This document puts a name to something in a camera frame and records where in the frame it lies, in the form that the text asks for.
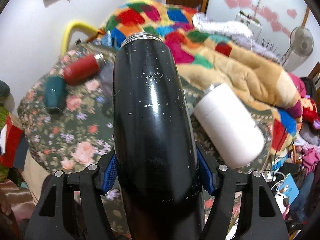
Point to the red paper bag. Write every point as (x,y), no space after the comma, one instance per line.
(10,138)

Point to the red thermos bottle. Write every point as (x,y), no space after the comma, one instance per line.
(85,67)

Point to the white standing fan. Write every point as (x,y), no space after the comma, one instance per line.
(301,47)

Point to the colourful patchwork blanket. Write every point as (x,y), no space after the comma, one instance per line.
(203,59)

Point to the floral green tablecloth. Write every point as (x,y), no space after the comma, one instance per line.
(83,132)

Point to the white tumbler cup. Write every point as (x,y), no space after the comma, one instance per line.
(229,125)

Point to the blue cartoon card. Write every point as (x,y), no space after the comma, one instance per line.
(286,192)

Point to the grey white crumpled sheet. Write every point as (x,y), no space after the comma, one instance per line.
(236,31)

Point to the white small cabinet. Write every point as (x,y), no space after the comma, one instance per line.
(254,26)

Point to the clear purple plastic cup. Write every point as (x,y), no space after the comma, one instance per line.
(106,82)

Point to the dark green faceted cup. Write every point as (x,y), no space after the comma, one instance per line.
(55,93)

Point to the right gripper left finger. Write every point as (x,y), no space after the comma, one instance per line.
(54,216)

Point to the yellow foam tube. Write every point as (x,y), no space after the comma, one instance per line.
(70,27)

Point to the black thermos cup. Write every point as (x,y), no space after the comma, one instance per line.
(154,143)

